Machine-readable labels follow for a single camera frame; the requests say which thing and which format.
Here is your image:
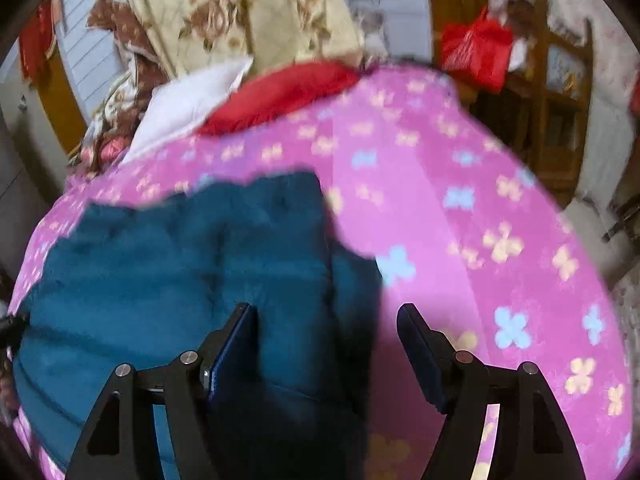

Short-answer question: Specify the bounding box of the wooden shelf rack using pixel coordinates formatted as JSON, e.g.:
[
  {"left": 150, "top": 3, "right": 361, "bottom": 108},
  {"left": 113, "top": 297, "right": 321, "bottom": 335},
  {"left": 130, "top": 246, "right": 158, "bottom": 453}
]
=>
[{"left": 506, "top": 0, "right": 593, "bottom": 207}]

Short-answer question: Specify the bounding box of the white pillow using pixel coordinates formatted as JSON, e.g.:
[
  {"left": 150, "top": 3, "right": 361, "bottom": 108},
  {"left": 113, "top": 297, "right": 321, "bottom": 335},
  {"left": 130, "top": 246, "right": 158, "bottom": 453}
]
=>
[{"left": 120, "top": 56, "right": 254, "bottom": 164}]

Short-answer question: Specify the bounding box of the beige floral quilt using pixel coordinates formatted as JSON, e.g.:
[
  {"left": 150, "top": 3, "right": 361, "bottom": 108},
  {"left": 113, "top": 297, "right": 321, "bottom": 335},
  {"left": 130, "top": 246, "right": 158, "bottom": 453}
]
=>
[{"left": 127, "top": 0, "right": 363, "bottom": 78}]

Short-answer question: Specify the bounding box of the red pillow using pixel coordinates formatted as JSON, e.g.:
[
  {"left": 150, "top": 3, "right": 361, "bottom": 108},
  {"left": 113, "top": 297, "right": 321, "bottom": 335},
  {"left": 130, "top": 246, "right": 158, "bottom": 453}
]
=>
[{"left": 195, "top": 61, "right": 361, "bottom": 138}]

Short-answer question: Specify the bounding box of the pink floral bed sheet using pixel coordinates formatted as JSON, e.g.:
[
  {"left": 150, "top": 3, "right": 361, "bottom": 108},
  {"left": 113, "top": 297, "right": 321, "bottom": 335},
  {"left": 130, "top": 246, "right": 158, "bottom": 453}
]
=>
[{"left": 13, "top": 66, "right": 632, "bottom": 479}]

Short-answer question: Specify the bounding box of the red Chinese knot decoration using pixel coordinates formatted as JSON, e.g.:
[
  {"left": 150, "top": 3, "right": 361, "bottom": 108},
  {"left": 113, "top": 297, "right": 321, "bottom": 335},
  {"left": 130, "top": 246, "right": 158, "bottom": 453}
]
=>
[{"left": 18, "top": 0, "right": 58, "bottom": 84}]

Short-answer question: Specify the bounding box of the dark teal puffer jacket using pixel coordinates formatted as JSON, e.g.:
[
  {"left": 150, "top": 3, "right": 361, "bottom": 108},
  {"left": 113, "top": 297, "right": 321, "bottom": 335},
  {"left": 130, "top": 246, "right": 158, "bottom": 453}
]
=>
[{"left": 13, "top": 171, "right": 382, "bottom": 479}]

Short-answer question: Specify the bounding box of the brown patterned blanket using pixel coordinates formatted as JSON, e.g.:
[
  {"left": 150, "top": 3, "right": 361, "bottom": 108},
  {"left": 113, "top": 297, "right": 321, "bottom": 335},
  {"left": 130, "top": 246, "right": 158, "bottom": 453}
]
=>
[{"left": 77, "top": 0, "right": 168, "bottom": 177}]

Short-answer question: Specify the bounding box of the red shopping bag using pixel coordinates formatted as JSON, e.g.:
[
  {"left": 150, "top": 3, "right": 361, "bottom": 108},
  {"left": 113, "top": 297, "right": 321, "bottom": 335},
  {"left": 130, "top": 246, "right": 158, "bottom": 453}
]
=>
[{"left": 439, "top": 6, "right": 514, "bottom": 94}]

